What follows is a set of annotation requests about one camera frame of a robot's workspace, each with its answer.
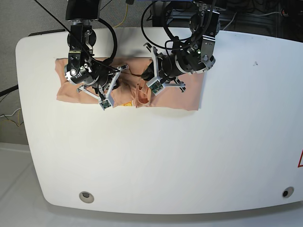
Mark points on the aluminium frame rack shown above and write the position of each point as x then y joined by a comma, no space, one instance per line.
276,18

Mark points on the peach orange T-shirt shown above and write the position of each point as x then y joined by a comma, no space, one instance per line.
133,89

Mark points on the left table cable grommet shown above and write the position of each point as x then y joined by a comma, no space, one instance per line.
86,197

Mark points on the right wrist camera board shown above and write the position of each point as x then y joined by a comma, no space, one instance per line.
106,103

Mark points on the red triangle warning sticker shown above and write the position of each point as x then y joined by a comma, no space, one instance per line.
300,164

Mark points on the black bar at left edge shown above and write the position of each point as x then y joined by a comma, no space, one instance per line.
8,90

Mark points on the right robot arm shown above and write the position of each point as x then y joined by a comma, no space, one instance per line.
82,38

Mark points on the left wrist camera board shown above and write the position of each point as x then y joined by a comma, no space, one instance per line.
155,86

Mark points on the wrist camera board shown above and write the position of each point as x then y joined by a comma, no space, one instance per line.
155,86
106,103

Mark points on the table cable grommet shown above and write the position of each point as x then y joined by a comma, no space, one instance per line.
86,197
288,192

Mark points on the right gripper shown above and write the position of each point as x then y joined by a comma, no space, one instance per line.
101,87

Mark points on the right table cable grommet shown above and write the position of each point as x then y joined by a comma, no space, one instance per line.
288,192

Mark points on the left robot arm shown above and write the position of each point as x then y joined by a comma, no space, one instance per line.
178,56

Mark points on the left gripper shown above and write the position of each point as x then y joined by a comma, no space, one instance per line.
163,67

